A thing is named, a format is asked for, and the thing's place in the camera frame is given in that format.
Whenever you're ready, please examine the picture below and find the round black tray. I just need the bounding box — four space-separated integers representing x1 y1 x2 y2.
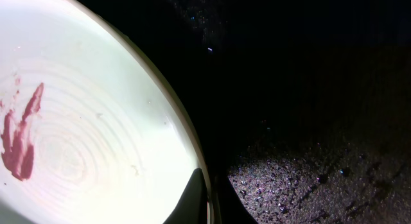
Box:
67 0 411 224

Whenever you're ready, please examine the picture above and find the light blue plate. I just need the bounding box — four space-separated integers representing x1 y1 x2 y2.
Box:
1 0 216 223

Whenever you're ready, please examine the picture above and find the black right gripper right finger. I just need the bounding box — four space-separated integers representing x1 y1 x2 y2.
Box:
213 175 257 224

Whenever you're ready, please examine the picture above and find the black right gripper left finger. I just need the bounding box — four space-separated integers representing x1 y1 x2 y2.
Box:
164 168 208 224

